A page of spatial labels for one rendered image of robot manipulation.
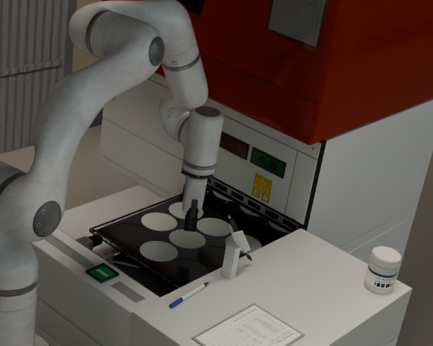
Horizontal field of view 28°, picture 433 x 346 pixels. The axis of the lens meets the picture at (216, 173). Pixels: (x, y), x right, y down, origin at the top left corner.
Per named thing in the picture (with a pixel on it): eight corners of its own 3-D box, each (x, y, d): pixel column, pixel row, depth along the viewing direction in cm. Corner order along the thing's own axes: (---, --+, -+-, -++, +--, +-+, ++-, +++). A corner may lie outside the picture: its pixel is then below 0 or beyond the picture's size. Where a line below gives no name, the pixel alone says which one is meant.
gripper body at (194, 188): (185, 156, 220) (179, 194, 225) (183, 174, 211) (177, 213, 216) (214, 160, 221) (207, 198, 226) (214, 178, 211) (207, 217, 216)
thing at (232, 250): (234, 265, 211) (243, 218, 205) (247, 272, 209) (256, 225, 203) (218, 273, 206) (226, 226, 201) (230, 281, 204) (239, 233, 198)
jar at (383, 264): (373, 274, 216) (382, 242, 212) (397, 287, 212) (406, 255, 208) (358, 284, 211) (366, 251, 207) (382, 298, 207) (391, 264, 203)
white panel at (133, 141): (104, 158, 285) (115, 43, 268) (297, 270, 240) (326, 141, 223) (96, 160, 283) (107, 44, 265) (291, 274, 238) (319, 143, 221)
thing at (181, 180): (179, 198, 262) (183, 170, 258) (292, 263, 238) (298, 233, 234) (174, 199, 261) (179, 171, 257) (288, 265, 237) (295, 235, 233)
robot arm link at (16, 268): (3, 303, 165) (7, 190, 155) (-58, 266, 174) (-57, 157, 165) (50, 281, 174) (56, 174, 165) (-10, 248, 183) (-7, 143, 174)
